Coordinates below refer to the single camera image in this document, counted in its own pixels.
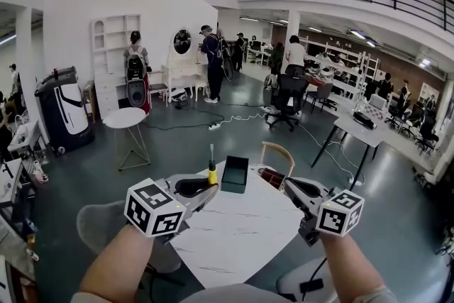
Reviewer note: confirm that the dark grey chair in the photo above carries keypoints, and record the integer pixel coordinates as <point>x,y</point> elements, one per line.
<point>321,92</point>

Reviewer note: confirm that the small white table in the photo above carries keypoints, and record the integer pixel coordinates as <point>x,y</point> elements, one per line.
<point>25,135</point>

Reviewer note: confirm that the white black device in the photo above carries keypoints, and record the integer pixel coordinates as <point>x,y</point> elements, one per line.
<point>178,94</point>

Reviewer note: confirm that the white desk black frame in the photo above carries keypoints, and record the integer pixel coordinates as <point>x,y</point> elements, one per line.
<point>9,184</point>

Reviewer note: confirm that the white metal shelving rack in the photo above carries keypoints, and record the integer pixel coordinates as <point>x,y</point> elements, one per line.
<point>340,56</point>

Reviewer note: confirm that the person in grey shirt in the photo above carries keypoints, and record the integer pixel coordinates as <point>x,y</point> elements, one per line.
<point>241,294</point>

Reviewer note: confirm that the patterned seat cushion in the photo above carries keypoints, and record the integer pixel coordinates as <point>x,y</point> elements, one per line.
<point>257,168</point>

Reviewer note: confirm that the black office chair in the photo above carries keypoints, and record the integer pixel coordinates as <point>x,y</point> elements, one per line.
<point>292,92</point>

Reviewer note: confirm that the grey chair black legs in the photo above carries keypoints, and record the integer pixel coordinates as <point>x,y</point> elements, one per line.
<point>291,280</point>
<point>99,223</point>

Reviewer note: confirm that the person's left forearm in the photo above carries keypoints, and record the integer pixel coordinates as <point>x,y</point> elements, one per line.
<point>117,259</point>

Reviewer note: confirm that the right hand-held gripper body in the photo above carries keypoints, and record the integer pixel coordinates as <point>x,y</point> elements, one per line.
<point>340,214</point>

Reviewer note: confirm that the brown wooden organizer box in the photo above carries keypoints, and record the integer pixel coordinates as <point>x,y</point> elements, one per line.
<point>271,181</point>

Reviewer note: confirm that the black tray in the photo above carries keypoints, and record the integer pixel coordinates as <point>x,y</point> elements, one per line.
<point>364,120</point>

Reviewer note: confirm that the white round side table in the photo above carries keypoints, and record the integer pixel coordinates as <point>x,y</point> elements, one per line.
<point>124,117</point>

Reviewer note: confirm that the white power strip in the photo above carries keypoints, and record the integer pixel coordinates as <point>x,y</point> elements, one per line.
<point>356,182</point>
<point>213,126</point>

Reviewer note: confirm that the wooden chair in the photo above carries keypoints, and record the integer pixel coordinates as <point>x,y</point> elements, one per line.
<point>280,147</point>

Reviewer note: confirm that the white table black legs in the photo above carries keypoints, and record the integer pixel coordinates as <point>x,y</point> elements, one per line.
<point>354,135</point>

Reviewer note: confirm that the dark blue white machine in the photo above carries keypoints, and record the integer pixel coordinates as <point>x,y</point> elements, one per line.
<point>67,110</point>

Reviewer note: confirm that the white dressing table with mirror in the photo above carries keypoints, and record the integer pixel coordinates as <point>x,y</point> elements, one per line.
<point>181,72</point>

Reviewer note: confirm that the white shelf cabinet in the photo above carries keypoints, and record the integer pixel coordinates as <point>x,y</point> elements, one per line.
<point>106,42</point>

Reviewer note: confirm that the pink white slippers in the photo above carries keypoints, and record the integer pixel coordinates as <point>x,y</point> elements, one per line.
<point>41,177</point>

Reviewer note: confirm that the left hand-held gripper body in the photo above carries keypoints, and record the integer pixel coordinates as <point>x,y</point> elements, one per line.
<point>152,213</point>

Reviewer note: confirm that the dark green box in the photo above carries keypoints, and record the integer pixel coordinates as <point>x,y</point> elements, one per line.
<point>234,185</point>

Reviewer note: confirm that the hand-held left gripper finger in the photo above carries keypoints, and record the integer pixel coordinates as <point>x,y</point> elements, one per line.
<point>202,198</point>
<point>188,180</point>

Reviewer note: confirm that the person's right forearm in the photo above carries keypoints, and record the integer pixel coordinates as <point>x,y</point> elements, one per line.
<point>351,266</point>

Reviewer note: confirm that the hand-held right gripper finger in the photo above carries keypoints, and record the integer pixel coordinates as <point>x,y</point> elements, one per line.
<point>312,183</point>
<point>303,200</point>

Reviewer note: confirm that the white chair dark seat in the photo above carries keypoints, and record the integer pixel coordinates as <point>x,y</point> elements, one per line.
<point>157,87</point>

